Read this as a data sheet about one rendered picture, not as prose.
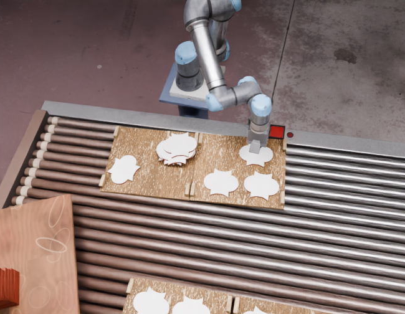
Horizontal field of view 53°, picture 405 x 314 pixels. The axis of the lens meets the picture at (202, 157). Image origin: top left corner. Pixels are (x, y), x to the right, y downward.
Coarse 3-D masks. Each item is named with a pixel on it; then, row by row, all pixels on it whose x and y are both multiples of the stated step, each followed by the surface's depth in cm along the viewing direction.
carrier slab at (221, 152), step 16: (208, 144) 194; (224, 144) 193; (240, 144) 193; (272, 144) 192; (208, 160) 189; (224, 160) 189; (240, 160) 188; (272, 160) 187; (240, 176) 184; (272, 176) 183; (208, 192) 181; (240, 192) 180; (272, 208) 177
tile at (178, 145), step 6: (168, 138) 189; (174, 138) 188; (180, 138) 188; (186, 138) 188; (192, 138) 188; (168, 144) 187; (174, 144) 187; (180, 144) 187; (186, 144) 186; (192, 144) 186; (168, 150) 185; (174, 150) 185; (180, 150) 185; (186, 150) 185; (192, 150) 185; (174, 156) 184; (186, 156) 184
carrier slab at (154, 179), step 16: (128, 128) 201; (128, 144) 196; (144, 144) 196; (112, 160) 192; (144, 160) 191; (192, 160) 190; (144, 176) 187; (160, 176) 186; (176, 176) 186; (192, 176) 185; (112, 192) 184; (128, 192) 183; (144, 192) 183; (160, 192) 182; (176, 192) 182
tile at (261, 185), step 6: (258, 174) 183; (264, 174) 183; (270, 174) 182; (246, 180) 182; (252, 180) 182; (258, 180) 181; (264, 180) 181; (270, 180) 181; (246, 186) 180; (252, 186) 180; (258, 186) 180; (264, 186) 180; (270, 186) 180; (276, 186) 179; (252, 192) 179; (258, 192) 178; (264, 192) 178; (270, 192) 178; (276, 192) 178; (264, 198) 177
